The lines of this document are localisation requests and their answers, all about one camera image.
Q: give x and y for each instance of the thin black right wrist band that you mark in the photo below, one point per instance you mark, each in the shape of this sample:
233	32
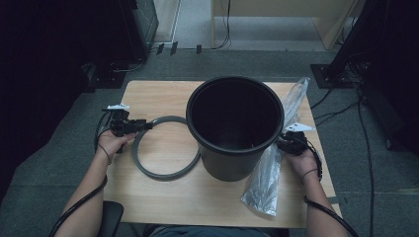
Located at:
309	170

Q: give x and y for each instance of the person's right hand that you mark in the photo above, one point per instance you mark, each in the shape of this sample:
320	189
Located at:
306	164

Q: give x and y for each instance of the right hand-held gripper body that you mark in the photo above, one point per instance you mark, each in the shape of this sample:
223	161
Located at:
296	143

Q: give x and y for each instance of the black cabinet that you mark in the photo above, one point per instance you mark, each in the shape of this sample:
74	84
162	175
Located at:
145	23

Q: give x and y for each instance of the person's left hand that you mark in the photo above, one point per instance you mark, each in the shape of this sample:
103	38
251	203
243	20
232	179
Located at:
110	144

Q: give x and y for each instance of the clear plastic trash bag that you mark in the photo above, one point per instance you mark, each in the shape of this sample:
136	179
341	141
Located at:
263	187

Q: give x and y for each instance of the thin black wrist band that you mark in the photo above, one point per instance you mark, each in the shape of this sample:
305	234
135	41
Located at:
108	154
309	170

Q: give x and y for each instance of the pale wooden desk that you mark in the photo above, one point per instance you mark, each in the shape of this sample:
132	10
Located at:
280	8

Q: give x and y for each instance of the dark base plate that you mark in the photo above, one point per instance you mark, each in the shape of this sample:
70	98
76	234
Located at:
108	80

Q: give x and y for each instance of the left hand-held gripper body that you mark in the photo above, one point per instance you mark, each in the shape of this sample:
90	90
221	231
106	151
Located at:
121	126

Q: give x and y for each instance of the dark grey trash can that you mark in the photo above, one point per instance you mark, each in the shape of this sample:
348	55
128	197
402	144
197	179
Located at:
230	164

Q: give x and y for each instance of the black stand with base plate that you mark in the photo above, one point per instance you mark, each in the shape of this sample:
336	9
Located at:
329	76

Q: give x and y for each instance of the thin black left wrist band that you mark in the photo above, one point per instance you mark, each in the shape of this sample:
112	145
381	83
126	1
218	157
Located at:
108	154

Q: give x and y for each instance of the person's blue pants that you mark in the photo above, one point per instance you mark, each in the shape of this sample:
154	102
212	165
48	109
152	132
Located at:
210	232

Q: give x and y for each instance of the black chair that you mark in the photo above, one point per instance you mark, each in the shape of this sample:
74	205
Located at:
113	217

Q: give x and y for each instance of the black curtain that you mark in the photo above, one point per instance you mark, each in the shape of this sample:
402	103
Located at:
402	65
39	65

